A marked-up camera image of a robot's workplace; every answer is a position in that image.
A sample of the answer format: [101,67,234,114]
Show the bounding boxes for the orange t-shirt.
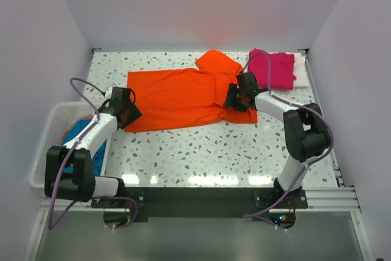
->
[125,50,258,133]

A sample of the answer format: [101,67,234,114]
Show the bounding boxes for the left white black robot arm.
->
[44,87,142,207]

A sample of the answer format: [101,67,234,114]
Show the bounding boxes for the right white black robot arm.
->
[224,72,332,208]

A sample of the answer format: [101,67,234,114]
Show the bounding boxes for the pink garment in basket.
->
[64,115,93,135]

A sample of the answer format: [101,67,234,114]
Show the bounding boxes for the blue t-shirt in basket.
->
[62,119,108,176]

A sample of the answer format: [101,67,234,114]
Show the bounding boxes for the folded white t-shirt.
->
[293,53,310,89]

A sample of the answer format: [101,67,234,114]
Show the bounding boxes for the white plastic laundry basket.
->
[29,101,94,189]

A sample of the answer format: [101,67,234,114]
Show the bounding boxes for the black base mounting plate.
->
[92,187,309,227]

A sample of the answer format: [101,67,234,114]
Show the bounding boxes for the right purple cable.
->
[243,51,335,222]

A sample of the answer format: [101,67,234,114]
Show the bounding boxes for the purple cable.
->
[47,78,140,230]
[243,51,335,222]

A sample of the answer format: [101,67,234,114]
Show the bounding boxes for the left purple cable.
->
[47,78,140,230]

